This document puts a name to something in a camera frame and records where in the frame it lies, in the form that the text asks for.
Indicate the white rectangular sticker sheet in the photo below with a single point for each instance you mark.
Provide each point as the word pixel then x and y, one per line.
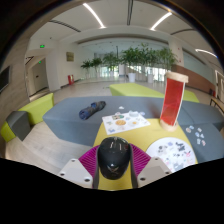
pixel 125 123

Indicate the wooden frame bench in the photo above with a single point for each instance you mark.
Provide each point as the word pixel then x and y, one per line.
pixel 217 104

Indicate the black wall screen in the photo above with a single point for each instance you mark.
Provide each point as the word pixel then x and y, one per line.
pixel 4 79

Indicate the long grey upholstered bench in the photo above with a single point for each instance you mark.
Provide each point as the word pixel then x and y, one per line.
pixel 70 125

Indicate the small grey seat block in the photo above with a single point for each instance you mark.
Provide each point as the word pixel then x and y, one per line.
pixel 18 125

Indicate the framed wall picture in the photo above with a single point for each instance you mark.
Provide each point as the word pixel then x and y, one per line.
pixel 70 56

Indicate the lime green bench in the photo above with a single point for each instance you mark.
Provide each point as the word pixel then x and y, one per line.
pixel 190 96
pixel 133 89

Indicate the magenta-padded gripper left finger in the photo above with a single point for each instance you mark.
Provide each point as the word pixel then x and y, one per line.
pixel 75 168

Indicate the red cylinder with wooden ends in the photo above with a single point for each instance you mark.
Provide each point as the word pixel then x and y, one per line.
pixel 172 101

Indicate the potted green plants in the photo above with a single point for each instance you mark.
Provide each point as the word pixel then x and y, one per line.
pixel 133 56

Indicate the lime green sofa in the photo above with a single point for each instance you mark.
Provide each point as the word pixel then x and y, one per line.
pixel 35 108

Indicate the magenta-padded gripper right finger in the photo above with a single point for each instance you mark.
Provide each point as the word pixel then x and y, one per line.
pixel 154 169

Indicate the black computer mouse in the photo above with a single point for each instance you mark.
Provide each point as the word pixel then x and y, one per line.
pixel 113 158

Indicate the red fire extinguisher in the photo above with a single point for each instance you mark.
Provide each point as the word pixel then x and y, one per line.
pixel 70 80

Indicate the green exit sign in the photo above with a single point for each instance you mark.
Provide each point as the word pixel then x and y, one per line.
pixel 42 46

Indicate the ceiling strip lights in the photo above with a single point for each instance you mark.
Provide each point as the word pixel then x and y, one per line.
pixel 94 15

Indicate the round white printed mouse pad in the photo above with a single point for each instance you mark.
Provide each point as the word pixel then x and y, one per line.
pixel 173 153

